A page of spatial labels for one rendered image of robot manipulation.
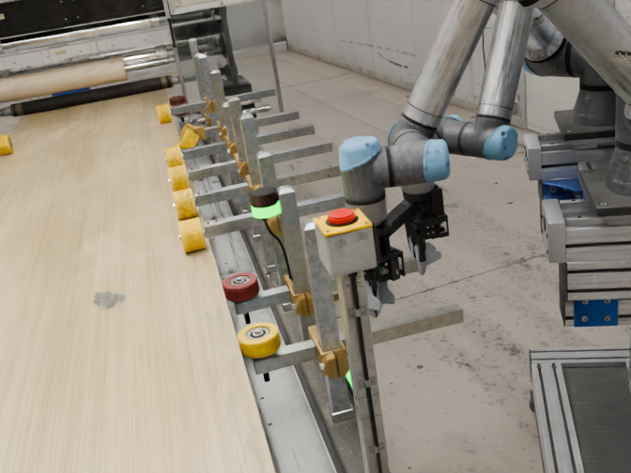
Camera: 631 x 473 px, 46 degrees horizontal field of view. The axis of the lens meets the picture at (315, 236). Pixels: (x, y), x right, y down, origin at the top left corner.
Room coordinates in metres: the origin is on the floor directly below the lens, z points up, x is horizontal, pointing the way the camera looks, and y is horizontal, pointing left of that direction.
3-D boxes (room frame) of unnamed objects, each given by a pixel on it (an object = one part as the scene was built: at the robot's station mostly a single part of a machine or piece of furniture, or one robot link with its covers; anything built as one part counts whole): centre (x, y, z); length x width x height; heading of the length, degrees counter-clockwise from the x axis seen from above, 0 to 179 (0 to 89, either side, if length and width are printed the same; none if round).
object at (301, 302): (1.51, 0.05, 0.85); 0.14 x 0.06 x 0.05; 10
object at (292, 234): (1.49, 0.05, 0.87); 0.04 x 0.04 x 0.48; 10
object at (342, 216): (0.99, -0.04, 1.22); 0.04 x 0.04 x 0.02
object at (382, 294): (1.29, -0.12, 0.93); 0.06 x 0.03 x 0.09; 30
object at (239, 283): (1.51, 0.18, 0.85); 0.08 x 0.08 x 0.11
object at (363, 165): (1.28, -0.10, 1.19); 0.09 x 0.08 x 0.11; 87
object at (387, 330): (1.29, -0.06, 0.84); 0.44 x 0.03 x 0.04; 100
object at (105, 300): (1.52, 0.48, 0.91); 0.09 x 0.07 x 0.02; 35
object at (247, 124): (1.98, 0.14, 0.93); 0.04 x 0.04 x 0.48; 10
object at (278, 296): (1.54, -0.01, 0.84); 0.43 x 0.03 x 0.04; 100
